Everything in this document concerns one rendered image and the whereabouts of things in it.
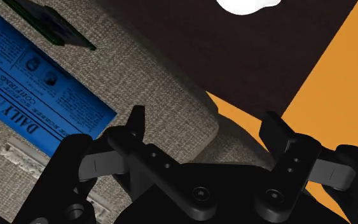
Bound grey fabric sofa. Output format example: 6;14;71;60
0;0;275;224

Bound blue newspaper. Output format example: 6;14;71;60
0;1;118;157

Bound dark green flat book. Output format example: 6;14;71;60
1;0;97;52

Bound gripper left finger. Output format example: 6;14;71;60
11;104;219;224

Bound dark brown robot stand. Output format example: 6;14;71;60
95;0;358;120

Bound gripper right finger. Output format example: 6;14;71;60
254;111;358;224

